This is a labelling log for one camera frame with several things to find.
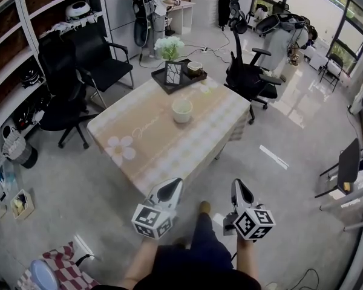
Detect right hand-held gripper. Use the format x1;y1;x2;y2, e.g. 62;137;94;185
223;178;276;241

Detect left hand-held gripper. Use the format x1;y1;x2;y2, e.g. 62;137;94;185
131;177;185;240

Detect white cup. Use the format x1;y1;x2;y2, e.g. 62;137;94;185
172;98;194;124

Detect person's right forearm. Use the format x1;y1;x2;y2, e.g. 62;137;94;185
235;237;260;281

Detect person's left forearm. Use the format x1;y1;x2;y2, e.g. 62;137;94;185
116;236;159;290

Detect person's dark trousers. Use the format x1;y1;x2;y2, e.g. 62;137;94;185
92;212;263;290

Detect beige floral tablecloth table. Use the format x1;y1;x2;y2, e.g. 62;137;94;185
87;76;251;198

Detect black side chair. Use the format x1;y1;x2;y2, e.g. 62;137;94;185
314;137;363;199

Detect red white checked cloth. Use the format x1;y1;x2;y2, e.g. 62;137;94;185
17;241;101;290

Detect light blue round lid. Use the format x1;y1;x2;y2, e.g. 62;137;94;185
28;258;61;290

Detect black tray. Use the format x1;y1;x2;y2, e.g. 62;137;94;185
151;58;208;95

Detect small cardboard box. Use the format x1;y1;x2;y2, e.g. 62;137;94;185
10;188;36;221

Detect black office chair with headrest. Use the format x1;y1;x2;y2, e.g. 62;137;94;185
223;10;283;125

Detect dark bowl with white rim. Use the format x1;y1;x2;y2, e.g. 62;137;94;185
186;61;204;79

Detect grey waste basket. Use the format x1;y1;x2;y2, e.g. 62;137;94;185
1;124;39;170

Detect black mesh visitor chair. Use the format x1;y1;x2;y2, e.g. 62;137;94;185
71;31;135;109

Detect white flower bouquet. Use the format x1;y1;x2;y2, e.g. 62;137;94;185
154;36;186;62

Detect black folding chair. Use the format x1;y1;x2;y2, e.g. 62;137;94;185
318;53;345;94

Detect white tall cabinet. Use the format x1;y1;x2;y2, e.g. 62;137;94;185
100;0;143;60

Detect white desk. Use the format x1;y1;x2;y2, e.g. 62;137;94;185
165;0;196;36

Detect white helmet device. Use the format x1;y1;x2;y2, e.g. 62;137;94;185
64;1;94;23

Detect black picture frame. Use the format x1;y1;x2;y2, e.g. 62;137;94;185
163;60;185;87

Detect white wall shelf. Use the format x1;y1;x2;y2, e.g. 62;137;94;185
0;0;113;153

